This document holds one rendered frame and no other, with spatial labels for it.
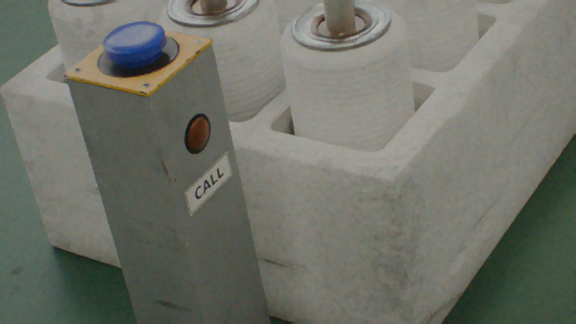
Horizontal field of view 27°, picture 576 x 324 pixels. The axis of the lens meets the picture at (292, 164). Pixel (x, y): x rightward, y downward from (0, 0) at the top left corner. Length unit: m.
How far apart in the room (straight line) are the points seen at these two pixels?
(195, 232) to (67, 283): 0.33
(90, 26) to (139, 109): 0.26
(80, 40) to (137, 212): 0.24
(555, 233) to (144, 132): 0.45
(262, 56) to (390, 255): 0.19
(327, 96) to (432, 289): 0.18
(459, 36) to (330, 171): 0.18
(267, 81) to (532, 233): 0.28
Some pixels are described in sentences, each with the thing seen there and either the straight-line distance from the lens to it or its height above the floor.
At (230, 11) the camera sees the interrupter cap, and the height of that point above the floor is 0.25.
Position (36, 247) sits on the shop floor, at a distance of 1.18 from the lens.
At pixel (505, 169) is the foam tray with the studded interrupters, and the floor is 0.07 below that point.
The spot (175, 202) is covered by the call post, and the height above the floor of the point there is 0.23.
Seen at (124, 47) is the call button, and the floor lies 0.33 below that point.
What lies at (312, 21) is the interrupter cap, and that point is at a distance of 0.92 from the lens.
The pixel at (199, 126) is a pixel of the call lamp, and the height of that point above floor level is 0.27.
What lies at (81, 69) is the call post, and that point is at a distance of 0.78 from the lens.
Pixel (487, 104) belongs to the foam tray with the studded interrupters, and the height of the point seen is 0.15.
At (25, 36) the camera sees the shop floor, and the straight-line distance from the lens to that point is 1.57.
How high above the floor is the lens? 0.68
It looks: 34 degrees down
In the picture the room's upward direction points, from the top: 10 degrees counter-clockwise
